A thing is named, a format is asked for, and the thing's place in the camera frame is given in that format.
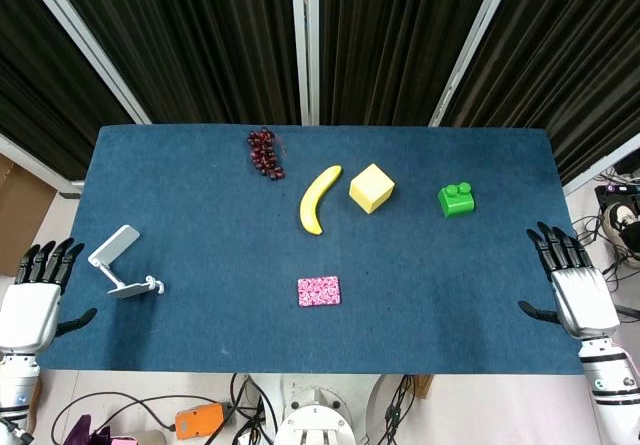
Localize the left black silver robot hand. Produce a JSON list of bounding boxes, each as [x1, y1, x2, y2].
[[0, 237, 99, 354]]

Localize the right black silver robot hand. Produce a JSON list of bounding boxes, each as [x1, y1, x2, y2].
[[517, 221, 622, 342]]

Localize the pink patterned rectangular block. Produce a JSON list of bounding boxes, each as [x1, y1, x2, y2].
[[297, 275, 343, 308]]

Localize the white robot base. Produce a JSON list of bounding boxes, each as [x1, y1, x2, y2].
[[273, 374, 374, 445]]

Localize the white sneaker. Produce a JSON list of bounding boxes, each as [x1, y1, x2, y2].
[[602, 202, 640, 246]]

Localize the brown cardboard box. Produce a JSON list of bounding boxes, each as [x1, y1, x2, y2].
[[0, 154, 58, 276]]

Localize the white folding phone stand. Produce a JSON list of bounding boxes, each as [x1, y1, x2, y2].
[[87, 224, 165, 300]]

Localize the purple bag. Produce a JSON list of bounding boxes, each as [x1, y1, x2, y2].
[[67, 414, 111, 445]]

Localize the green toy brick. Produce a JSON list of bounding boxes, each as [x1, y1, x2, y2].
[[437, 180, 477, 219]]

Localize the orange handheld device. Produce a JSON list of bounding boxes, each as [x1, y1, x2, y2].
[[174, 403, 225, 439]]

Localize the blue table cloth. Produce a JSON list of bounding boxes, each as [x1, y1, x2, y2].
[[43, 123, 586, 377]]

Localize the black pleated curtain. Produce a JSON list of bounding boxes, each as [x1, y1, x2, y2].
[[0, 0, 134, 181], [47, 0, 301, 125], [318, 0, 499, 127], [442, 0, 640, 186]]

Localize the yellow cube block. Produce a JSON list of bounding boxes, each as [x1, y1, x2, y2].
[[348, 163, 396, 215]]

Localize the dark red grape bunch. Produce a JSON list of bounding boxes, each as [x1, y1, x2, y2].
[[246, 127, 287, 182]]

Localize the yellow banana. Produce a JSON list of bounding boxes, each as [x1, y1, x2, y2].
[[299, 164, 344, 237]]

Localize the tangled floor cables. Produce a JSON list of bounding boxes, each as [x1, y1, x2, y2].
[[572, 214, 640, 286]]

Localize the black floor cable loop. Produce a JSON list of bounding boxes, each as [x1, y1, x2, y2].
[[49, 393, 177, 434]]

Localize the white frame post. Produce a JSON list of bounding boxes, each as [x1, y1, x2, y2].
[[562, 132, 640, 196], [17, 0, 151, 125], [0, 132, 84, 191], [290, 0, 321, 126], [428, 0, 521, 127]]

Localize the black cable bundle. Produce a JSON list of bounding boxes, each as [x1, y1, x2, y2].
[[229, 373, 277, 445], [383, 374, 417, 445]]

